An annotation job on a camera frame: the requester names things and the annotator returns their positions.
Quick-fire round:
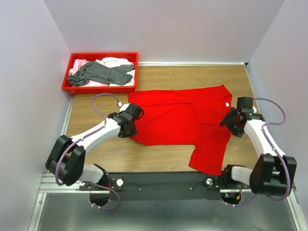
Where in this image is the red t shirt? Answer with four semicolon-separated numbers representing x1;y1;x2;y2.
128;85;232;176

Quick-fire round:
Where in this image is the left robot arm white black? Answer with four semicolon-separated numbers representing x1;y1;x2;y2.
45;103;144;190

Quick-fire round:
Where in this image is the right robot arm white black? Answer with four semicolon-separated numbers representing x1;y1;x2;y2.
220;107;297;200

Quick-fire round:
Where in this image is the grey t shirt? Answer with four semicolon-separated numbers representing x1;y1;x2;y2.
67;61;135;87

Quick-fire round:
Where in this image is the white t shirt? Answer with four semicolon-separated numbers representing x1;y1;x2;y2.
95;57;135;87

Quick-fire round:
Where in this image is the red plastic bin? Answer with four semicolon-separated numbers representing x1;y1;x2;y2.
62;51;139;94

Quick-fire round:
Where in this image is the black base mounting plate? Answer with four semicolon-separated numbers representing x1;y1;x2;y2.
79;171;251;202

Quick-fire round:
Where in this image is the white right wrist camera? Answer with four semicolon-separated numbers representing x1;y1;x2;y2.
237;97;257;114

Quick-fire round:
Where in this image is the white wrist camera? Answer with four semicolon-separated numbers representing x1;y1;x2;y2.
237;97;257;114
117;102;130;112

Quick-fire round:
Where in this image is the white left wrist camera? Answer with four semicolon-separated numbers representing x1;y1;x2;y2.
117;102;130;112

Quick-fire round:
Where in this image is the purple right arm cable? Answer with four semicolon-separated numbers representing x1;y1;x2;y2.
225;97;293;208

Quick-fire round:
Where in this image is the aluminium frame rail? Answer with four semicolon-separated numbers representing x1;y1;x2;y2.
38;171;296;193

